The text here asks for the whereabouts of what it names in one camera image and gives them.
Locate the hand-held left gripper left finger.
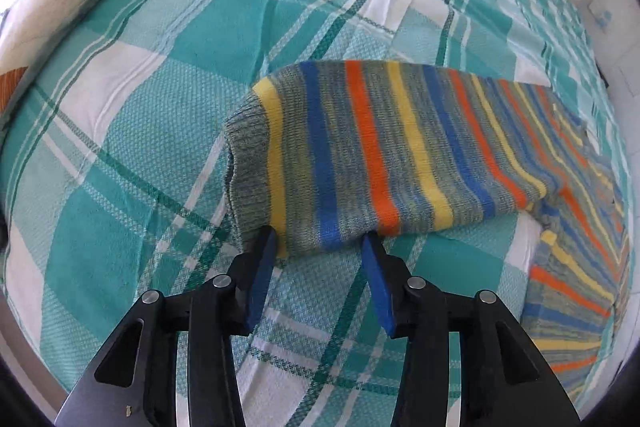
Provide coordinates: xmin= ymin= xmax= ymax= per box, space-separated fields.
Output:
xmin=55 ymin=226 xmax=278 ymax=427

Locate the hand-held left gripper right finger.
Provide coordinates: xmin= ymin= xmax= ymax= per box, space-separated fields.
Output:
xmin=361 ymin=232 xmax=583 ymax=427

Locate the striped knit sweater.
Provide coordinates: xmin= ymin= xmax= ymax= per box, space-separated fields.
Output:
xmin=222 ymin=59 xmax=631 ymax=388

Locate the teal plaid bed blanket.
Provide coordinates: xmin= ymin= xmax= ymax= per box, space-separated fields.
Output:
xmin=0 ymin=0 xmax=632 ymax=427

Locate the patterned pillow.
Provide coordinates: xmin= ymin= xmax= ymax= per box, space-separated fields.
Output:
xmin=0 ymin=0 xmax=155 ymax=118

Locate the white wall socket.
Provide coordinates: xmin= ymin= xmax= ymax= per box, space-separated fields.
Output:
xmin=587 ymin=0 xmax=614 ymax=30

